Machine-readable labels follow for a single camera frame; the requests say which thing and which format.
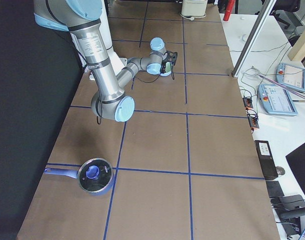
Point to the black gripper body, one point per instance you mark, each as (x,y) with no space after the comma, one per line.
(164,66)

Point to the blue bowl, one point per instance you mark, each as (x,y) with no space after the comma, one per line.
(165,74)

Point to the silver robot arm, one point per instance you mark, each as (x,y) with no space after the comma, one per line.
(82,18)

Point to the cream white appliance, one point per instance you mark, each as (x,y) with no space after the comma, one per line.
(194,8)

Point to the orange black connector block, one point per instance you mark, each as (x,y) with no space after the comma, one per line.
(253,121)
(248,103)

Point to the red cylinder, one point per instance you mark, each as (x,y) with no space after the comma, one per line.
(228,10)

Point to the near teach pendant tablet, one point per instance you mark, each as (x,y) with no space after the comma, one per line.
(276,100)

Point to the teach pendant tablet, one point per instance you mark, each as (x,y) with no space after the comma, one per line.
(291,76)
(276,100)

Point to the blue saucepan with glass lid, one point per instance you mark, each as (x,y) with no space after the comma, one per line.
(95,176)

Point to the far teach pendant tablet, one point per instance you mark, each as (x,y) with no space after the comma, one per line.
(291,76)

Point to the black power supply box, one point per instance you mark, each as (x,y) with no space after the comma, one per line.
(266,160)

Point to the black monitor corner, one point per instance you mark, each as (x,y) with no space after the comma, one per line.
(296,162)

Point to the black desk stand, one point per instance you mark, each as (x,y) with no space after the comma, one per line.
(289,209)

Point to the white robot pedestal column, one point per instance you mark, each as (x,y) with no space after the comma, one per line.
(116,62)

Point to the aluminium frame post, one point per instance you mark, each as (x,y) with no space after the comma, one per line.
(252,37)

